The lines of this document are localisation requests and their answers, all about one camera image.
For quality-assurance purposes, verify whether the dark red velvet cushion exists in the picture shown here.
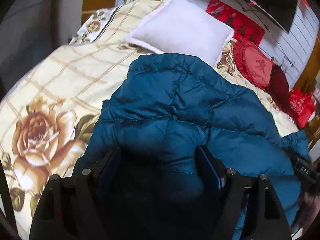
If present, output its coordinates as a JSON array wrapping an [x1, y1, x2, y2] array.
[[266, 64, 290, 114]]

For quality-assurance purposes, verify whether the grey wardrobe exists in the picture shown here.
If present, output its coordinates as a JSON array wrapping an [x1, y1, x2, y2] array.
[[1, 0, 71, 96]]

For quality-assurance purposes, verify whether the wooden chair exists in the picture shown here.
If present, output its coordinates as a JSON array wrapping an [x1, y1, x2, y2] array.
[[304, 114, 320, 151]]

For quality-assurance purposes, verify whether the red banner with black characters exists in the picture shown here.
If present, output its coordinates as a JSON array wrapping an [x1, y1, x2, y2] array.
[[206, 0, 265, 47]]

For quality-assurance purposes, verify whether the red shopping bag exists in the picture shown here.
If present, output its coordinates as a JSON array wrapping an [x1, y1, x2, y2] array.
[[289, 88, 315, 129]]

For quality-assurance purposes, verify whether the white square pillow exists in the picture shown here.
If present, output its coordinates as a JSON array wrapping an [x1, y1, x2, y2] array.
[[125, 0, 234, 67]]

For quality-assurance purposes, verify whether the cream floral checked bedspread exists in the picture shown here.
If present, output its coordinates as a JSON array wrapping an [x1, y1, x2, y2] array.
[[0, 0, 301, 240]]

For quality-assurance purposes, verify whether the teal blue puffer jacket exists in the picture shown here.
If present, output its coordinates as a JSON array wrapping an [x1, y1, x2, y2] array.
[[74, 54, 308, 239]]

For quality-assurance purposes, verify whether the white slatted headboard panel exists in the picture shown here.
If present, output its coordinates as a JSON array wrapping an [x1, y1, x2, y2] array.
[[116, 0, 319, 87]]

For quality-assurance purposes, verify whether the red heart-shaped cushion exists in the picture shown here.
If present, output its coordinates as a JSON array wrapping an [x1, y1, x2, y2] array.
[[233, 37, 273, 91]]

